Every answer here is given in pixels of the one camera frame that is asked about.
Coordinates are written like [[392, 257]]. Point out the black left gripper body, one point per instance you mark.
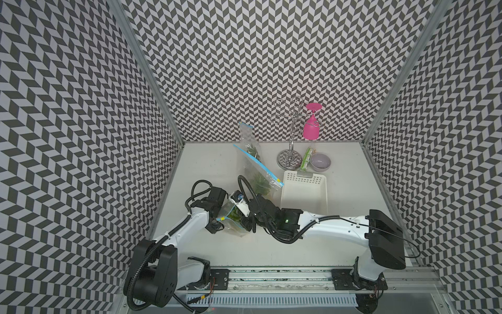
[[216, 216]]

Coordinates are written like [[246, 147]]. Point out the lilac bowl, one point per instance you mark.
[[320, 162]]

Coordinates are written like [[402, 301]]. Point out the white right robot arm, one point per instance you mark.
[[382, 238]]

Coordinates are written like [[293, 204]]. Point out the white plastic basket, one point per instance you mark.
[[305, 191]]

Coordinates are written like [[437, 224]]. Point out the metal glass rack stand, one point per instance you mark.
[[289, 159]]

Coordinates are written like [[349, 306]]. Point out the clear zip-top bag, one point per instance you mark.
[[248, 166], [229, 226], [248, 141]]

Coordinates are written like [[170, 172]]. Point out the pink wine glass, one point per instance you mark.
[[311, 130]]

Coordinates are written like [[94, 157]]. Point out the green snack packet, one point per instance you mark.
[[306, 158]]

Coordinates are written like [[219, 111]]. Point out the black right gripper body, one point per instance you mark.
[[255, 214]]

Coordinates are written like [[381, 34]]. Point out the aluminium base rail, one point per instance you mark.
[[262, 287]]

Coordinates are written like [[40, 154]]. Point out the pineapple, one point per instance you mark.
[[236, 216], [260, 185]]

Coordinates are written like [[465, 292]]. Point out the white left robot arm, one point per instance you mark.
[[155, 273]]

